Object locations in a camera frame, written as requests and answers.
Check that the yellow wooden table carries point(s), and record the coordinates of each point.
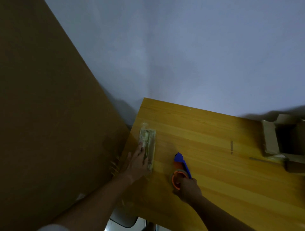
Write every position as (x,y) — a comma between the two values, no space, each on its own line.
(226,185)

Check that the person's right forearm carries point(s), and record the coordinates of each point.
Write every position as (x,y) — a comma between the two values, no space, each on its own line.
(219,216)

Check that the orange dispenser with yellow tape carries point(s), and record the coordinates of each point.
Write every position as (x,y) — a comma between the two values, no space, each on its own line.
(178,158)

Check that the row of cardboard boxes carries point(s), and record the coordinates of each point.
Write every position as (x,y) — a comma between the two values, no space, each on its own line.
(271,140)

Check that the person's white shirt sleeve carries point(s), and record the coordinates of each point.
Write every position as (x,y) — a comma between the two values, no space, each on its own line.
(53,228)

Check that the person's left hand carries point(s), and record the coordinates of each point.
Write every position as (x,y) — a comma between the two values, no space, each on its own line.
(137,165)

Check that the large brown cardboard sheet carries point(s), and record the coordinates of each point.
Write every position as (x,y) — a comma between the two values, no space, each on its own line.
(47,119)

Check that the person's left forearm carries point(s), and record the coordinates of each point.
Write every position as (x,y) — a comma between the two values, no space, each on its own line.
(93,207)

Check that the person's right hand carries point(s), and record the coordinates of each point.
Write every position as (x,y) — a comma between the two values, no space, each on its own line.
(189,190)

